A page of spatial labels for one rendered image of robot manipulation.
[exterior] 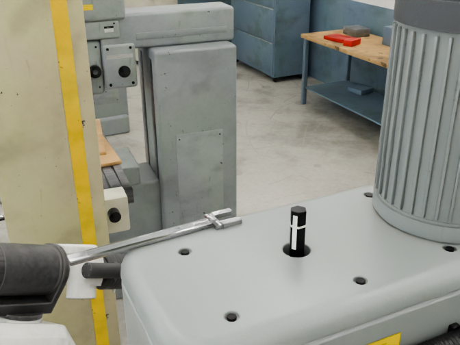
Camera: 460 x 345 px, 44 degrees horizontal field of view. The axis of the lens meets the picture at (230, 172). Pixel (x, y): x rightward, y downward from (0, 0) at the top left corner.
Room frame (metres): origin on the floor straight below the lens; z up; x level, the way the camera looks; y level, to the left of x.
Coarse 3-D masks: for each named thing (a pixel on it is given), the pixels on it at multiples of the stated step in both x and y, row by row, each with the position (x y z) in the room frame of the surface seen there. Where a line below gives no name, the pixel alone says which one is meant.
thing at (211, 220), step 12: (216, 216) 0.72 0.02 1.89; (168, 228) 0.68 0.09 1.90; (180, 228) 0.68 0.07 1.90; (192, 228) 0.68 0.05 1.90; (204, 228) 0.69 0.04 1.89; (216, 228) 0.69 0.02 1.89; (132, 240) 0.65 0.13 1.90; (144, 240) 0.65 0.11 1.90; (156, 240) 0.65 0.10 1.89; (84, 252) 0.62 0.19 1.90; (96, 252) 0.62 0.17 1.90; (108, 252) 0.62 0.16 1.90; (120, 252) 0.63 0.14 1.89; (72, 264) 0.60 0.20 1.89
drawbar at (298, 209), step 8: (296, 208) 0.64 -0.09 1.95; (304, 208) 0.64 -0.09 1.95; (304, 216) 0.63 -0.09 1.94; (304, 224) 0.63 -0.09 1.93; (296, 232) 0.63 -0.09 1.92; (304, 232) 0.63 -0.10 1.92; (296, 240) 0.63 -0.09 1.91; (304, 240) 0.63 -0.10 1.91; (296, 248) 0.63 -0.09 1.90; (304, 248) 0.63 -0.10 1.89; (296, 256) 0.63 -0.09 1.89
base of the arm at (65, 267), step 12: (0, 252) 0.77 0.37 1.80; (60, 252) 0.86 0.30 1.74; (0, 264) 0.75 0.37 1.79; (60, 264) 0.84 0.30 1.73; (0, 276) 0.75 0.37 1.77; (60, 276) 0.83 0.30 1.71; (0, 288) 0.74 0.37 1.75; (60, 288) 0.82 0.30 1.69; (0, 300) 0.76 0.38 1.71; (12, 300) 0.78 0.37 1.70; (24, 300) 0.79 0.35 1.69; (36, 300) 0.81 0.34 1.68; (48, 300) 0.82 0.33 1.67; (0, 312) 0.75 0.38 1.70; (12, 312) 0.76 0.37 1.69; (24, 312) 0.78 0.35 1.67; (36, 312) 0.80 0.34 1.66; (48, 312) 0.81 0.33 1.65
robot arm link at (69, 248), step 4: (60, 244) 1.07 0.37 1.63; (64, 244) 1.07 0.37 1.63; (68, 244) 1.07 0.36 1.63; (72, 244) 1.07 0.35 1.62; (76, 244) 1.07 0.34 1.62; (80, 244) 1.08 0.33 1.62; (84, 244) 1.08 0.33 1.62; (88, 244) 1.08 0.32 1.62; (92, 244) 1.09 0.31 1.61; (64, 248) 1.06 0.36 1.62; (68, 248) 1.06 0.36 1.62; (72, 248) 1.06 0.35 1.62; (76, 248) 1.07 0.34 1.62; (80, 248) 1.07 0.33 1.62; (84, 248) 1.07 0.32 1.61; (88, 248) 1.07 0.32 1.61; (68, 252) 1.06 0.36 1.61; (72, 252) 1.06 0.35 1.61; (76, 252) 1.06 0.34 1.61
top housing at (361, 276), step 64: (128, 256) 0.63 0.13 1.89; (192, 256) 0.62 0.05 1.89; (256, 256) 0.62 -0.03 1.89; (320, 256) 0.62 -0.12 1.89; (384, 256) 0.62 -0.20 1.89; (448, 256) 0.62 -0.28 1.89; (128, 320) 0.60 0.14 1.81; (192, 320) 0.50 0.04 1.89; (256, 320) 0.50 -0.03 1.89; (320, 320) 0.51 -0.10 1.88; (384, 320) 0.54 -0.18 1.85; (448, 320) 0.59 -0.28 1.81
